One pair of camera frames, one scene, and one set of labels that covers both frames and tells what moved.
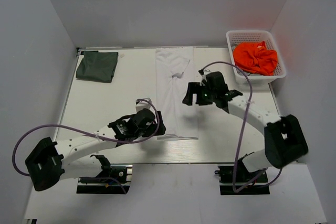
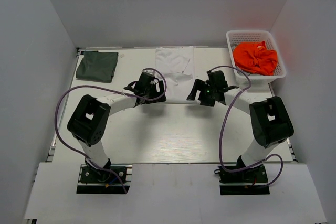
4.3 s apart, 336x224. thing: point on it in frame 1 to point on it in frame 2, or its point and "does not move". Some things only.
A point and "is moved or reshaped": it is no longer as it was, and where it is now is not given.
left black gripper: [152, 130] to [161, 87]
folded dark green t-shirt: [97, 66] does not move
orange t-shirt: [255, 57] does not move
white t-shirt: [174, 71] is moved or reshaped
